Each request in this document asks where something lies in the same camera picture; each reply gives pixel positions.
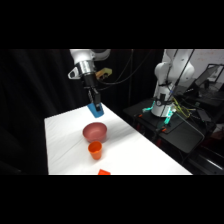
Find pink bowl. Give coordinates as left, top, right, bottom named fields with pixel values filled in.
left=82, top=121, right=108, bottom=144

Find black robot stand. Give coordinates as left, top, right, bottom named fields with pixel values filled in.
left=122, top=97, right=209, bottom=158

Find white tablecloth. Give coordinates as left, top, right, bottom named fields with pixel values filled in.
left=44, top=103, right=193, bottom=176

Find orange cup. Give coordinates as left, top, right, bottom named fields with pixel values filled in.
left=87, top=140, right=103, bottom=161

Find black curtain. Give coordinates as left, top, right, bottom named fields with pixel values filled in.
left=0, top=49, right=164, bottom=176

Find yellow cable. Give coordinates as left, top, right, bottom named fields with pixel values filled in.
left=172, top=101, right=196, bottom=119

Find blue cup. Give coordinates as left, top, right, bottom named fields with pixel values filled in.
left=87, top=102, right=105, bottom=119

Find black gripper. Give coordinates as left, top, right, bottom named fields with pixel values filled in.
left=82, top=73, right=102, bottom=113

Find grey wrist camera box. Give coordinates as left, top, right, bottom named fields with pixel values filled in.
left=67, top=65, right=82, bottom=80

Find orange block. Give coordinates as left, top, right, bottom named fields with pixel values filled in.
left=97, top=168, right=112, bottom=176

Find black laptop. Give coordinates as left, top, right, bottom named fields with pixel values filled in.
left=194, top=63, right=224, bottom=90

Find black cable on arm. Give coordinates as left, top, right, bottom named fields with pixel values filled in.
left=98, top=49, right=154, bottom=92

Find tan bracket on wrist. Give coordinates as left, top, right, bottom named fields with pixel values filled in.
left=95, top=67, right=113, bottom=81

